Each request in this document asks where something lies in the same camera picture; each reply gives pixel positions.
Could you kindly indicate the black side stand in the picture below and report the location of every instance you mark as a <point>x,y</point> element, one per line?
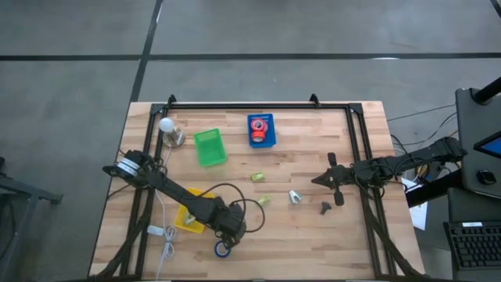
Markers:
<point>23,190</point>

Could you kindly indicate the black cart beam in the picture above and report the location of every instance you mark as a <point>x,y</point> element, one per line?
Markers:
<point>434,190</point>

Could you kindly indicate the pink tape roll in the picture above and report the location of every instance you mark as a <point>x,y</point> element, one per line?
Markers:
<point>253,125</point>

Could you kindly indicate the black staple remover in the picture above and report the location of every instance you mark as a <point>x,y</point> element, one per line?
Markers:
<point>325,207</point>

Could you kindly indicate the black pole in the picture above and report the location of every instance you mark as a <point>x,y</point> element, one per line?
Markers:
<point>489,92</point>

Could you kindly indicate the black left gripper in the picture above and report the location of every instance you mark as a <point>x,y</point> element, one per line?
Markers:
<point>231,219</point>

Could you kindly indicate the green plastic basket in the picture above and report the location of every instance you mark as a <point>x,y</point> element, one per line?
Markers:
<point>211,150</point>

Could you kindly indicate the grey equipment cart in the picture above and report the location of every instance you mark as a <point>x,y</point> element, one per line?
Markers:
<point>469,156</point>

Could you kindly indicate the blue tape roll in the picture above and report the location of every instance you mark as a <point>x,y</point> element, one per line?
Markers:
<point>216,252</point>

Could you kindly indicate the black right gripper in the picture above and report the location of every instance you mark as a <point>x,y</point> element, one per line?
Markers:
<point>344,176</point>

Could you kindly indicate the white light bulb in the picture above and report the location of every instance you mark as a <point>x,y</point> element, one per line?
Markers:
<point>166,124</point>

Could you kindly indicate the black keyboard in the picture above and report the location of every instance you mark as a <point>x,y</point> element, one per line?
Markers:
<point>473,246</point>

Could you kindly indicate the tablet with blue screen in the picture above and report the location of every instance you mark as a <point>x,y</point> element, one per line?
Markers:
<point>494,147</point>

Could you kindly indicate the blue plastic basket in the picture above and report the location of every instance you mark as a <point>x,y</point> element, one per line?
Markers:
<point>272,133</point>

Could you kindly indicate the yellow plastic basket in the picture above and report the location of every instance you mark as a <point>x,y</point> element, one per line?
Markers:
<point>182,223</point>

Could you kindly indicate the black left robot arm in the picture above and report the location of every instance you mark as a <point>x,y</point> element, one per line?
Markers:
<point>176,192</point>

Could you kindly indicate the white paper sheet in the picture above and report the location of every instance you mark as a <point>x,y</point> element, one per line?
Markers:
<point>419,215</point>

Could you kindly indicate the red tape roll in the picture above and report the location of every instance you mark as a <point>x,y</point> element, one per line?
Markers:
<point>257,138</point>

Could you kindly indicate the black metal rig frame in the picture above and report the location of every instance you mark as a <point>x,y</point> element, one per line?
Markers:
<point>254,105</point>

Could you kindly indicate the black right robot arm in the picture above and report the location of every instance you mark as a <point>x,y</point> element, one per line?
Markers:
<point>411,160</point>

